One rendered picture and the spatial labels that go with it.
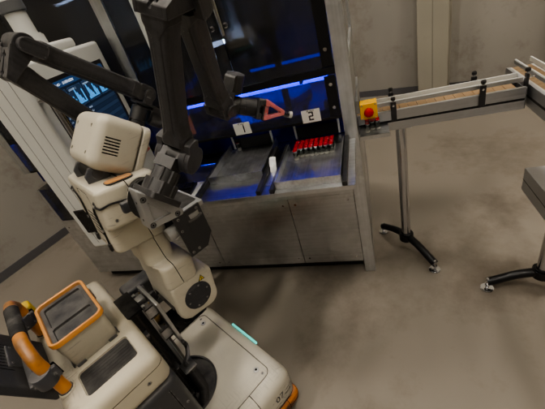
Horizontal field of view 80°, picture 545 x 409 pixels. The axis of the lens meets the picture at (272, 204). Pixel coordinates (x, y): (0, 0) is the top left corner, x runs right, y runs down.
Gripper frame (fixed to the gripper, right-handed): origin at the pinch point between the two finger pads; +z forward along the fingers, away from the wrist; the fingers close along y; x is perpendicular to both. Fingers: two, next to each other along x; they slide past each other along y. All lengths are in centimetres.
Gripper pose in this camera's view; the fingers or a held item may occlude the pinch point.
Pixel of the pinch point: (281, 112)
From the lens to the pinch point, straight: 115.7
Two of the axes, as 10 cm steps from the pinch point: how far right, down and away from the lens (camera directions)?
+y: -2.4, -3.2, 9.2
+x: -1.6, 9.4, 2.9
